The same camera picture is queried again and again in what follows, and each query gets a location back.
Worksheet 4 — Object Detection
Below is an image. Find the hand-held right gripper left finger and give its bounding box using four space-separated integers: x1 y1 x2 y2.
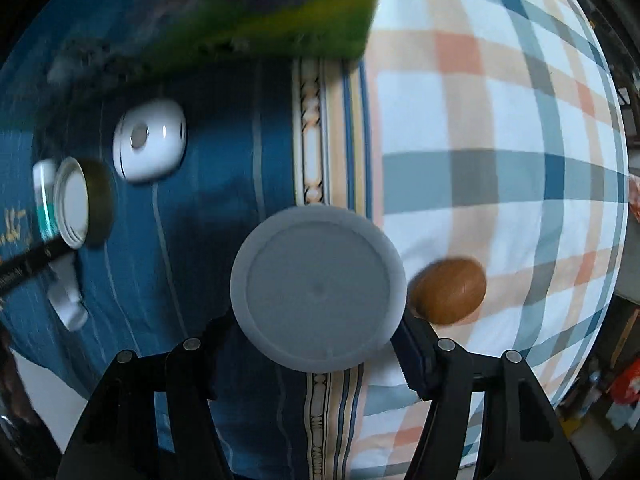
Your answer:
56 316 242 480

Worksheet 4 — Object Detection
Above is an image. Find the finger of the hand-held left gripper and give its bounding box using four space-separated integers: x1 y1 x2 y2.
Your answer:
0 242 71 297

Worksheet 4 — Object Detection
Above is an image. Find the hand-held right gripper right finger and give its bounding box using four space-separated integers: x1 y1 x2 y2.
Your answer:
392 311 591 480

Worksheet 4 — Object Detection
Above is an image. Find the grey round lid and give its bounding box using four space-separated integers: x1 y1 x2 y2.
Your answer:
230 205 407 373

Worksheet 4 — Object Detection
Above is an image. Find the white plastic hook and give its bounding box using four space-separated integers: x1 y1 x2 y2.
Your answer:
47 254 89 332

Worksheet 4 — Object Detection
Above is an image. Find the white and teal tube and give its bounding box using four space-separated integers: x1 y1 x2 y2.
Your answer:
33 159 62 243

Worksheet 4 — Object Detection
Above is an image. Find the brown wooden egg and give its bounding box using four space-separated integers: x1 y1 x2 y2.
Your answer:
409 257 487 326

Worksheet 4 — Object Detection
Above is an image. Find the dark jar with white lid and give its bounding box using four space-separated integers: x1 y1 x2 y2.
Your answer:
54 157 115 250

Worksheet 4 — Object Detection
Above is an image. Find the blue striped bedsheet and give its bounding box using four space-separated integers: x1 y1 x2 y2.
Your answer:
0 0 386 480

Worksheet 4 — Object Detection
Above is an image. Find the white oval case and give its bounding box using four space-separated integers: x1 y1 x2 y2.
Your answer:
112 99 188 184

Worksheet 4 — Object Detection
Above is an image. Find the plaid checked blanket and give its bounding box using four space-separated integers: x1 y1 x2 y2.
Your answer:
350 0 630 476

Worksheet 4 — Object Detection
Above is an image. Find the green and blue printed box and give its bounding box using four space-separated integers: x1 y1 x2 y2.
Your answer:
47 0 386 86

